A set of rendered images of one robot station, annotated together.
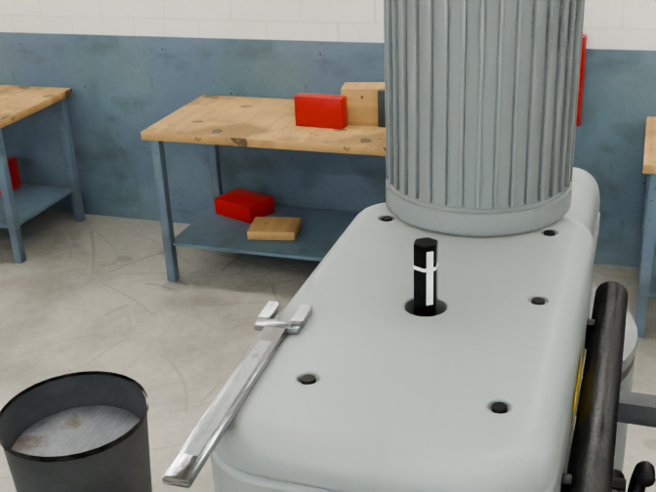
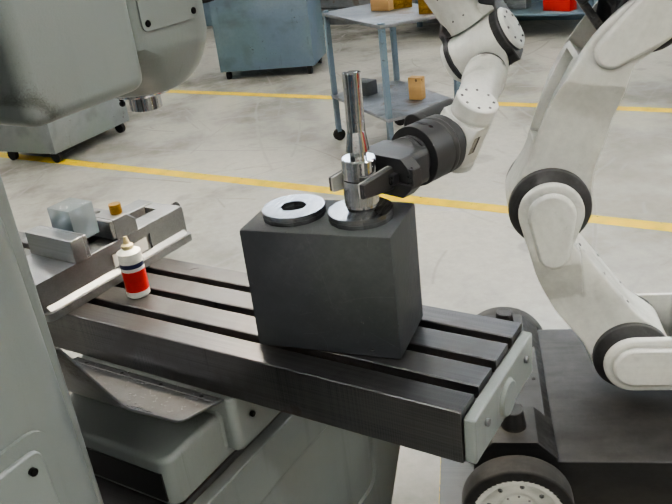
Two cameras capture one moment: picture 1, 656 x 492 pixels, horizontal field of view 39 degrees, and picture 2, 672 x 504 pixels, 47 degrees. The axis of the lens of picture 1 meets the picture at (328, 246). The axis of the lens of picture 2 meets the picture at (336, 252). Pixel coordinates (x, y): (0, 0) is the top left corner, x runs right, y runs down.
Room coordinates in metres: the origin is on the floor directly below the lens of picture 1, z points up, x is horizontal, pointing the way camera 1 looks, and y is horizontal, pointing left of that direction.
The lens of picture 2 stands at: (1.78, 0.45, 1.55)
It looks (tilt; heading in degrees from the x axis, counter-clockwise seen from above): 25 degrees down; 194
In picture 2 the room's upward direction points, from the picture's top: 7 degrees counter-clockwise
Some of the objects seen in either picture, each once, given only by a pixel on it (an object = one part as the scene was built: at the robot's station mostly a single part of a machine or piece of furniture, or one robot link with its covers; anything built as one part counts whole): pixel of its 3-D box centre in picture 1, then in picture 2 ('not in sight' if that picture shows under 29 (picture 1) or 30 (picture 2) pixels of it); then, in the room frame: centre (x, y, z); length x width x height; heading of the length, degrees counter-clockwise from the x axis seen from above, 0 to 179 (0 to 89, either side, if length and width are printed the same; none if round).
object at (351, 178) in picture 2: not in sight; (360, 183); (0.81, 0.25, 1.19); 0.05 x 0.05 x 0.06
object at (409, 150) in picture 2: not in sight; (404, 162); (0.74, 0.30, 1.19); 0.13 x 0.12 x 0.10; 57
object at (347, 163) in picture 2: not in sight; (358, 160); (0.81, 0.25, 1.22); 0.05 x 0.05 x 0.01
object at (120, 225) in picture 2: not in sight; (101, 221); (0.57, -0.29, 1.04); 0.12 x 0.06 x 0.04; 68
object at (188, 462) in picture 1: (241, 381); not in sight; (0.59, 0.07, 1.89); 0.24 x 0.04 x 0.01; 163
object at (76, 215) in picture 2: not in sight; (73, 219); (0.63, -0.31, 1.07); 0.06 x 0.05 x 0.06; 68
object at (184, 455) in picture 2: not in sight; (204, 368); (0.71, -0.08, 0.81); 0.50 x 0.35 x 0.12; 160
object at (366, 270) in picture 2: not in sight; (334, 271); (0.80, 0.20, 1.05); 0.22 x 0.12 x 0.20; 81
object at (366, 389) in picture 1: (429, 375); not in sight; (0.72, -0.09, 1.81); 0.47 x 0.26 x 0.16; 160
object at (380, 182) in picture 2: not in sight; (378, 184); (0.83, 0.28, 1.19); 0.06 x 0.02 x 0.03; 147
